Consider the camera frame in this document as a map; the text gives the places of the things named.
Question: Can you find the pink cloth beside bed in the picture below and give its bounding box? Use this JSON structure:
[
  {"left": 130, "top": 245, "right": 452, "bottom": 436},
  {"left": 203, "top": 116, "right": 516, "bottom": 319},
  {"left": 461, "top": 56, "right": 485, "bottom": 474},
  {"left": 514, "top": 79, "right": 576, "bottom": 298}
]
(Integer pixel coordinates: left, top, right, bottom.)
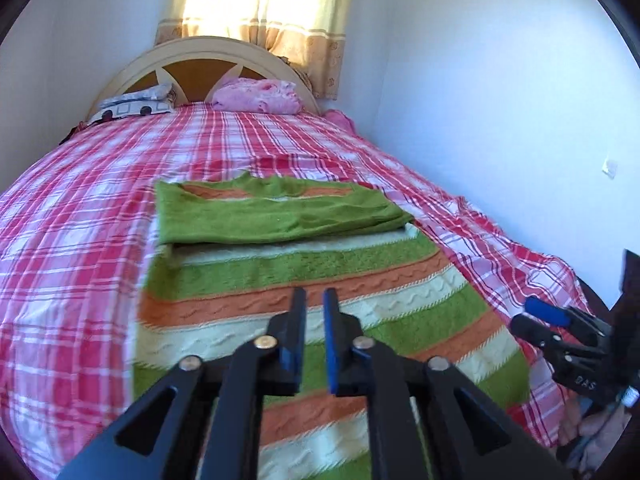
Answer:
[{"left": 322, "top": 110, "right": 357, "bottom": 134}]

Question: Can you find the green striped knit sweater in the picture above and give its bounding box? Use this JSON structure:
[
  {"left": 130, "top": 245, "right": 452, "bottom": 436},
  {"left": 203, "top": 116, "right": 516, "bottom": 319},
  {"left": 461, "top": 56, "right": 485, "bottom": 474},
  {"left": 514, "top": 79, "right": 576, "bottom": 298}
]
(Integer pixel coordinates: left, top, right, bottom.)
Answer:
[{"left": 132, "top": 174, "right": 529, "bottom": 479}]

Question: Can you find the yellow orange back curtain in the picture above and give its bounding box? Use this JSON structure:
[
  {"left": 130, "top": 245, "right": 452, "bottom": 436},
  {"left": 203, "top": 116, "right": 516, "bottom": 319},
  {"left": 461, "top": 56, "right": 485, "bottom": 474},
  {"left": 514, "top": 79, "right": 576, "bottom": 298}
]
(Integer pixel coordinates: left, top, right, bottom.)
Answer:
[{"left": 155, "top": 0, "right": 352, "bottom": 100}]

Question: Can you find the pink floral pillow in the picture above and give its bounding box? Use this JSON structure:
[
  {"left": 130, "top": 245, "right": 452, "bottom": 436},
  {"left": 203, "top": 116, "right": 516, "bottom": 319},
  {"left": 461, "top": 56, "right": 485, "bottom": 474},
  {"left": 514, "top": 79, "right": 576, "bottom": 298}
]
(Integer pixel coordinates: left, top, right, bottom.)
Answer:
[{"left": 206, "top": 78, "right": 304, "bottom": 115}]

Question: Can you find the white wall socket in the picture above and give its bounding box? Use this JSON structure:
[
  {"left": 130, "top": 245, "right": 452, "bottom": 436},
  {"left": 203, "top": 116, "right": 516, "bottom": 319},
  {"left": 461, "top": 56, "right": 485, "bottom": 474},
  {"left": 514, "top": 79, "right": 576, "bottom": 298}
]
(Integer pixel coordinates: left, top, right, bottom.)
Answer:
[{"left": 602, "top": 158, "right": 618, "bottom": 180}]

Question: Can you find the cream arched wooden headboard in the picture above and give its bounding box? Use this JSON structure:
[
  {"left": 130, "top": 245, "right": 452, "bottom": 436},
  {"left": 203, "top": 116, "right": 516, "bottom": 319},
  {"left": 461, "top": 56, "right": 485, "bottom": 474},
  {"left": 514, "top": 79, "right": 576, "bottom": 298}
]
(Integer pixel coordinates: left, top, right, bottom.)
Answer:
[{"left": 88, "top": 36, "right": 320, "bottom": 115}]

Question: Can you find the white car print pillow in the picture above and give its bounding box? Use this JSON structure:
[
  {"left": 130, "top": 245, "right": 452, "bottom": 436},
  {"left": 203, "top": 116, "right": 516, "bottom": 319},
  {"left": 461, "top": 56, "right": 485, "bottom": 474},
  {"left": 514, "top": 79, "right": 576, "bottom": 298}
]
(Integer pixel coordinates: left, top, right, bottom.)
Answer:
[{"left": 88, "top": 84, "right": 176, "bottom": 125}]

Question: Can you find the red white plaid bedspread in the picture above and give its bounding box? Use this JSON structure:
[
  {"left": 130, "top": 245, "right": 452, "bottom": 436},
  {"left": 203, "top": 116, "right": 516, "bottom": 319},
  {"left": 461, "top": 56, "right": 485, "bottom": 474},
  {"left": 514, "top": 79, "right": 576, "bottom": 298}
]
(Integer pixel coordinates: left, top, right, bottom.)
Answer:
[{"left": 1, "top": 104, "right": 586, "bottom": 479}]

